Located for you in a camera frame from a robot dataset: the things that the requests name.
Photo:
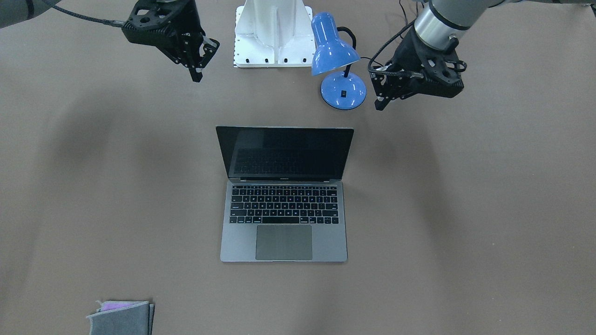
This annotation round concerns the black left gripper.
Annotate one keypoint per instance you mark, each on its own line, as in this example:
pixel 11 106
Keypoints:
pixel 408 55

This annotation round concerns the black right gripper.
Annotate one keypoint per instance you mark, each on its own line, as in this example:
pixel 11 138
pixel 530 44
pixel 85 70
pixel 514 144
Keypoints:
pixel 182 24

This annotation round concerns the grey laptop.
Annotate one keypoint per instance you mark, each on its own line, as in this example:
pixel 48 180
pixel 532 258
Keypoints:
pixel 284 196

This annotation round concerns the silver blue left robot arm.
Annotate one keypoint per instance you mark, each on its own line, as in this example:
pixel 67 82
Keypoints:
pixel 440 25

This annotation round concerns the blue desk lamp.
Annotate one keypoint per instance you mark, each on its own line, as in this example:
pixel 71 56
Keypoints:
pixel 334 55

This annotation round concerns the grey purple folded cloths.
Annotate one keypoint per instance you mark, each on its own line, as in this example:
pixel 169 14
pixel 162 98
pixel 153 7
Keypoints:
pixel 122 318

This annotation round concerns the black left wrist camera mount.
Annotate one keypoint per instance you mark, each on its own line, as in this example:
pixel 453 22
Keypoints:
pixel 442 72

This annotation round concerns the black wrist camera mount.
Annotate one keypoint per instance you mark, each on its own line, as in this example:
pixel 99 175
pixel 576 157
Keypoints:
pixel 147 23
pixel 442 72

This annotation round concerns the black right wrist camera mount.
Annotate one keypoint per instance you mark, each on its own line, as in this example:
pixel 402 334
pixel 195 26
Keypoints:
pixel 147 23

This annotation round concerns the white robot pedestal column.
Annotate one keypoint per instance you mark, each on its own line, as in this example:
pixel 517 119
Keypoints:
pixel 273 33

